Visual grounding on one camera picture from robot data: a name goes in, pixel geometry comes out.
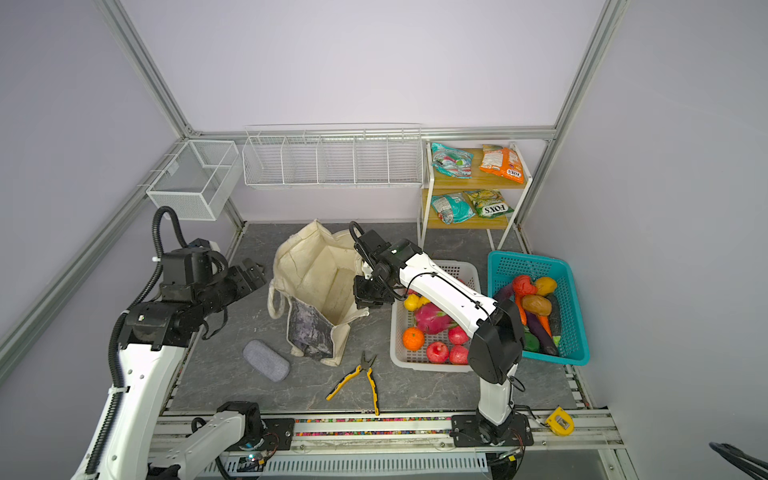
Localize red apple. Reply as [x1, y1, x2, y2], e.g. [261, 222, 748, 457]
[449, 345, 469, 365]
[426, 341, 450, 364]
[448, 326, 470, 346]

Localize orange carrot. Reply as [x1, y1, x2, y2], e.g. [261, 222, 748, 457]
[515, 296, 552, 337]

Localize white wire wall basket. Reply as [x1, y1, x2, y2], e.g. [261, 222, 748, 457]
[241, 125, 426, 188]

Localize green snack bag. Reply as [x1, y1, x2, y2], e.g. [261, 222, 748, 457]
[464, 189, 513, 219]

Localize yellow handled pliers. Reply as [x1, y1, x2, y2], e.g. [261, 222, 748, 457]
[325, 351, 381, 416]

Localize purple eggplant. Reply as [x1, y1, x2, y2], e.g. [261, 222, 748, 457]
[493, 284, 559, 357]

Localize teal snack bag lower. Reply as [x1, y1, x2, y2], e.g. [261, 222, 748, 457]
[431, 192, 475, 225]

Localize grey fabric glasses case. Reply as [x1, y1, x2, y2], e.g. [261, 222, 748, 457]
[243, 340, 290, 383]

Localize red apple middle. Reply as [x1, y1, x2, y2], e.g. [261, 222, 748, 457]
[448, 326, 470, 346]

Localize red apple front right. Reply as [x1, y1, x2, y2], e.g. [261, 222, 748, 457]
[449, 345, 469, 365]

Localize orange fruit front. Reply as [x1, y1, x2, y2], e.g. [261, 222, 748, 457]
[401, 327, 425, 352]

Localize orange snack bag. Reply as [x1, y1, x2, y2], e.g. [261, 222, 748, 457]
[479, 144, 525, 184]

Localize black tripod leg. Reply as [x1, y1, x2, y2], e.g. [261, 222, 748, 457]
[709, 442, 768, 480]

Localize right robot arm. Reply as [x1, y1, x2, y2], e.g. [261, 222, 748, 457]
[349, 221, 534, 448]

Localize pink dragon fruit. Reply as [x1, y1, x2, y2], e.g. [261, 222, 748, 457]
[413, 303, 457, 335]

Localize red bell pepper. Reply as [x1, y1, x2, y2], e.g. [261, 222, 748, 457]
[512, 275, 538, 298]

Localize red apple front left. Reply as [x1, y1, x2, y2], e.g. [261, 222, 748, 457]
[426, 341, 450, 364]

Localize teal plastic vegetable basket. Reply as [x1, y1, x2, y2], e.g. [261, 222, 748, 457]
[488, 251, 591, 366]

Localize yellow bell pepper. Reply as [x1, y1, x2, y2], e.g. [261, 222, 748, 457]
[534, 277, 558, 297]

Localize brown potato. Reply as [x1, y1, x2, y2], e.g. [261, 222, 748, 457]
[521, 295, 552, 317]

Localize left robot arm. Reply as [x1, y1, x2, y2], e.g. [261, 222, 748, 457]
[73, 206, 266, 479]

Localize white wooden two-tier shelf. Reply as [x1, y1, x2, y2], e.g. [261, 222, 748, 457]
[418, 142, 533, 250]

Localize cream canvas tote bag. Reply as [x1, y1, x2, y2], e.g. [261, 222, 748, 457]
[268, 220, 369, 367]

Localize white plastic fruit basket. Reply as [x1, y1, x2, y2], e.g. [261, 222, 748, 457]
[390, 259, 484, 373]

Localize yellow tape measure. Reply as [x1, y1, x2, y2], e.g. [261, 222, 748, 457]
[545, 407, 575, 437]

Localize white mesh wall box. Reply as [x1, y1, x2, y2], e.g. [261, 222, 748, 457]
[147, 140, 243, 221]

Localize teal snack bag top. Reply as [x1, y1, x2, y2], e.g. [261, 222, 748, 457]
[430, 143, 474, 179]

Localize teal snack bag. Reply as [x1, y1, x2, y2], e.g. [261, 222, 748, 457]
[431, 192, 475, 225]
[430, 143, 474, 179]

